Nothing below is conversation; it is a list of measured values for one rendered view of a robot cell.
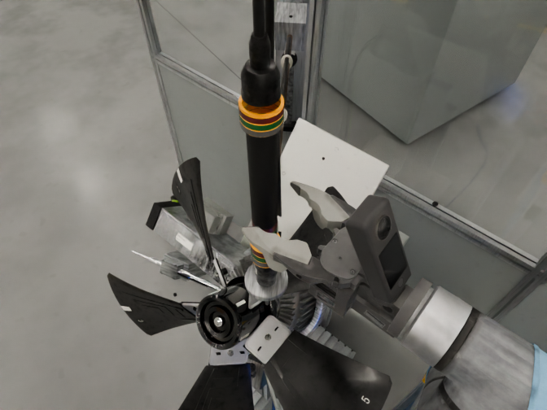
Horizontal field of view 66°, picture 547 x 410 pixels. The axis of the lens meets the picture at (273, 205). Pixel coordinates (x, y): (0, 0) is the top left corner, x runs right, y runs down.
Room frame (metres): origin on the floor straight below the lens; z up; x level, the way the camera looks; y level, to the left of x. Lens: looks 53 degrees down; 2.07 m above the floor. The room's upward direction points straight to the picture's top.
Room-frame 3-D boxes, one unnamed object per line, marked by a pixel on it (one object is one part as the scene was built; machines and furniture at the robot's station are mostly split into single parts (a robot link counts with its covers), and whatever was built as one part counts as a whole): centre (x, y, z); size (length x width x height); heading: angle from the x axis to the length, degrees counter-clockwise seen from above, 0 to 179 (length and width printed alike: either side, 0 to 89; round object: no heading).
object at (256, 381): (0.34, 0.03, 0.91); 0.12 x 0.08 x 0.12; 140
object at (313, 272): (0.23, -0.04, 1.66); 0.09 x 0.05 x 0.02; 72
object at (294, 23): (0.94, -0.04, 1.54); 0.10 x 0.07 x 0.08; 175
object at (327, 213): (0.32, -0.06, 1.64); 0.09 x 0.03 x 0.06; 28
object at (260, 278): (0.32, 0.01, 1.65); 0.04 x 0.04 x 0.46
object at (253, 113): (0.32, 0.01, 1.80); 0.04 x 0.04 x 0.03
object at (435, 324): (0.17, -0.17, 1.64); 0.08 x 0.05 x 0.08; 140
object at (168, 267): (0.55, 0.27, 1.08); 0.07 x 0.04 x 0.06; 61
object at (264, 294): (0.33, 0.01, 1.50); 0.09 x 0.07 x 0.10; 175
